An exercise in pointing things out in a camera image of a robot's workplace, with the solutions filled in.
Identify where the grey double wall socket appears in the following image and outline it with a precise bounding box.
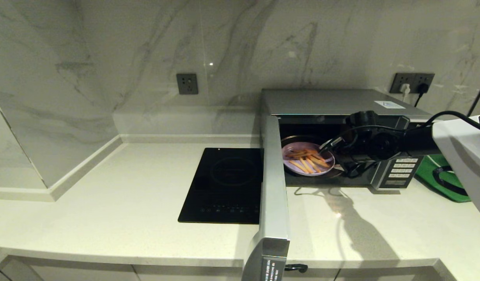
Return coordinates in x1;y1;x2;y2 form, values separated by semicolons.
390;73;435;94

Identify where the green plastic tray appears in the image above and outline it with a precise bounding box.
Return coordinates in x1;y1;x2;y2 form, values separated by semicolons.
415;155;472;203

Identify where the black braided cable sleeve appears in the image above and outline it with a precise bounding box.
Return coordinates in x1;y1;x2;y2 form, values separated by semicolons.
433;166;471;196

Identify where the grey single wall socket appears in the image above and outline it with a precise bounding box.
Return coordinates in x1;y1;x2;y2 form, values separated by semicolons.
176;73;198;95

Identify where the black power plug with cable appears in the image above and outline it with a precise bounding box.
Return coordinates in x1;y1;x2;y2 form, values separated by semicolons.
414;83;428;108

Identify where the purple plate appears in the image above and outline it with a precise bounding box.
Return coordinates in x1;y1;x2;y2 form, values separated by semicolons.
282;142;336;177

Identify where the white paper sheet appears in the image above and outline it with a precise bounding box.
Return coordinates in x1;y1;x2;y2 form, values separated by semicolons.
374;100;406;109

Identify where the black induction cooktop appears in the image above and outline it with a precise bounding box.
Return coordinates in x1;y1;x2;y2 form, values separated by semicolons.
178;148;264;225

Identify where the grey cabinet side panel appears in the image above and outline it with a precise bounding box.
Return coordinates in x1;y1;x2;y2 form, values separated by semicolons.
0;256;43;281

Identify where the microwave door with dark glass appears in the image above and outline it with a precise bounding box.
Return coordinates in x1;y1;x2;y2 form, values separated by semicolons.
242;114;291;281

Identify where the silver Panasonic microwave oven body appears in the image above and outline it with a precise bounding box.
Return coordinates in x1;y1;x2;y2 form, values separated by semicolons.
260;88;443;191

